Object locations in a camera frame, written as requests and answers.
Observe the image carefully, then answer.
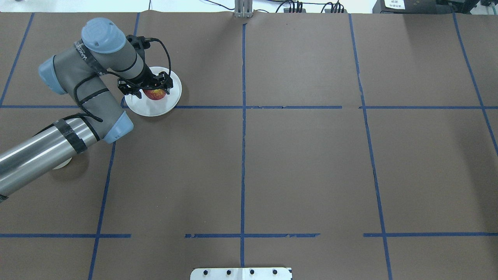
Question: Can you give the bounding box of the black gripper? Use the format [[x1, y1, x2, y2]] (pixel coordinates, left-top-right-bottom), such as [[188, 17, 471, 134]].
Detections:
[[117, 66, 173, 99]]

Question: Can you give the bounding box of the red yellow apple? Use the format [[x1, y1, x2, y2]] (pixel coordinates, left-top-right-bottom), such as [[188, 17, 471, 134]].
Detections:
[[142, 89, 167, 101]]

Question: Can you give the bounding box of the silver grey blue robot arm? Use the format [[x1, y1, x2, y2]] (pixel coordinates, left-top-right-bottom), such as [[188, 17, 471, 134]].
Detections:
[[0, 17, 173, 201]]

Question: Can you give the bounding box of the white round plate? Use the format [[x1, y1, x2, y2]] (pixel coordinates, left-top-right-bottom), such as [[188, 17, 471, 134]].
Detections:
[[124, 72, 182, 117]]

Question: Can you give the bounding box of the white bowl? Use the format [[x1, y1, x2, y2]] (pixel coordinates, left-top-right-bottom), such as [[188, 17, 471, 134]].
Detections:
[[52, 157, 72, 170]]

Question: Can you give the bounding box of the black box with label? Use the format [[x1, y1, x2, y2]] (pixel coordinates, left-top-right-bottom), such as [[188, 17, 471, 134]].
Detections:
[[372, 0, 453, 14]]

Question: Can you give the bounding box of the aluminium frame post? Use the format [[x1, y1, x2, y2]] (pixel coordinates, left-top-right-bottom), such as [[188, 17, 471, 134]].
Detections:
[[234, 0, 254, 18]]

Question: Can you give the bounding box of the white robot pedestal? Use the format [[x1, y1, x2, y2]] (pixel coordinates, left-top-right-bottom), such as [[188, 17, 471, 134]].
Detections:
[[190, 267, 293, 280]]

